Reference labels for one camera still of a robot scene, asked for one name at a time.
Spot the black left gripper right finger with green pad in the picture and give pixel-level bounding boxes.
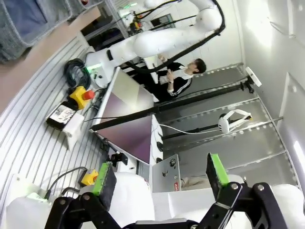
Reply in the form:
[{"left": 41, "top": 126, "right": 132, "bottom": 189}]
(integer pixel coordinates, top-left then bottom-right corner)
[{"left": 197, "top": 153, "right": 289, "bottom": 229}]

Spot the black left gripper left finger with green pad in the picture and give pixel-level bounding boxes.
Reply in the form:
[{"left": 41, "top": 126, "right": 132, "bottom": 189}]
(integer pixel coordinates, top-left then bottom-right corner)
[{"left": 45, "top": 161, "right": 124, "bottom": 229}]

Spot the blue grey fabric basket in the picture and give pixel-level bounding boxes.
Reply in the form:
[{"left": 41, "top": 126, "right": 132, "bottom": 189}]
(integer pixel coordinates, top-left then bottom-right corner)
[{"left": 0, "top": 0, "right": 105, "bottom": 63}]

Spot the small yellow emergency stop box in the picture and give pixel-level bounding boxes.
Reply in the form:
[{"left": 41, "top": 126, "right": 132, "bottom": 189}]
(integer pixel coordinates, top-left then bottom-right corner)
[{"left": 81, "top": 168, "right": 99, "bottom": 187}]

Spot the beige cloth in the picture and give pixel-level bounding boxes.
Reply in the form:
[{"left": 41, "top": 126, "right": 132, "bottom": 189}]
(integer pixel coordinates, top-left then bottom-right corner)
[{"left": 180, "top": 176, "right": 211, "bottom": 192}]

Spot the small black webcam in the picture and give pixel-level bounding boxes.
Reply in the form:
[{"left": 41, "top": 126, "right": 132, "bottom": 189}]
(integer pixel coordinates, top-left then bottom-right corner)
[{"left": 110, "top": 152, "right": 129, "bottom": 168}]

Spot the white box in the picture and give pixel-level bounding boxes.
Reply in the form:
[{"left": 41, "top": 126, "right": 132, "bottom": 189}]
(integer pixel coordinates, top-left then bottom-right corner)
[{"left": 152, "top": 189, "right": 216, "bottom": 221}]

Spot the short black stand pole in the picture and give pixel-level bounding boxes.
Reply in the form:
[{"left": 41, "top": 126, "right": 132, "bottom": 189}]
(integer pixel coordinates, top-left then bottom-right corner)
[{"left": 162, "top": 125, "right": 220, "bottom": 141}]

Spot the flat computer monitor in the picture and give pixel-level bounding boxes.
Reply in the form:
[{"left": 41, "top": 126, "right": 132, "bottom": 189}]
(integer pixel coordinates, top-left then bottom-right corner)
[
  {"left": 97, "top": 67, "right": 155, "bottom": 120},
  {"left": 91, "top": 114, "right": 153, "bottom": 166}
]

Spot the white tablet stand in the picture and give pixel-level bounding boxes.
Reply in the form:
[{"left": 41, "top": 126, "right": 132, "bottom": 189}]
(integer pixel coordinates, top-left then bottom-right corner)
[{"left": 62, "top": 113, "right": 85, "bottom": 150}]

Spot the long black tripod pole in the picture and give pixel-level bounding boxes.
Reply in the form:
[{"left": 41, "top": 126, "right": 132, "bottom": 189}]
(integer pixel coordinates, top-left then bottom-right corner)
[{"left": 89, "top": 80, "right": 254, "bottom": 132}]

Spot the black tablet screen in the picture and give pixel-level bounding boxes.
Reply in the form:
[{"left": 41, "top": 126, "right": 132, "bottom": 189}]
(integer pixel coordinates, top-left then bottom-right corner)
[{"left": 46, "top": 101, "right": 80, "bottom": 131}]

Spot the large yellow emergency stop box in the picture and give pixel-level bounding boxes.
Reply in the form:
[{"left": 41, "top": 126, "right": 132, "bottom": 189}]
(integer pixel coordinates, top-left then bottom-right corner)
[{"left": 69, "top": 85, "right": 96, "bottom": 111}]

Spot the person in black jacket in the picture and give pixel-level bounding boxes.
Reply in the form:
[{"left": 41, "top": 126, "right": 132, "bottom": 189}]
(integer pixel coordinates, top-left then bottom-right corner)
[{"left": 142, "top": 58, "right": 207, "bottom": 103}]

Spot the black emergency stop cable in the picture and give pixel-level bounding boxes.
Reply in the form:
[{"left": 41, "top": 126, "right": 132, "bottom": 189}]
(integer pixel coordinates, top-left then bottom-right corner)
[{"left": 44, "top": 167, "right": 88, "bottom": 199}]

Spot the thin white cable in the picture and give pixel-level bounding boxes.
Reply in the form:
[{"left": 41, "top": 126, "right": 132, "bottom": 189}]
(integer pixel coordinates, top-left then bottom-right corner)
[{"left": 158, "top": 123, "right": 220, "bottom": 135}]

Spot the white camera on pole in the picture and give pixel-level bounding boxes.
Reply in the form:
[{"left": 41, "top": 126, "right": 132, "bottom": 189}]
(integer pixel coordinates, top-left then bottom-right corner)
[{"left": 245, "top": 66, "right": 263, "bottom": 88}]

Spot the coiled black cable bundle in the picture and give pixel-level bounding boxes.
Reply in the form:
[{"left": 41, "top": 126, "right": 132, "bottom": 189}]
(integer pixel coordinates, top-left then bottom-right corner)
[{"left": 64, "top": 58, "right": 92, "bottom": 89}]

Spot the black corrugated cable conduit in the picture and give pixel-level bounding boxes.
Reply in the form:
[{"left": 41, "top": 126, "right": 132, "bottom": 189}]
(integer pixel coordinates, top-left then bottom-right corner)
[{"left": 119, "top": 0, "right": 226, "bottom": 75}]

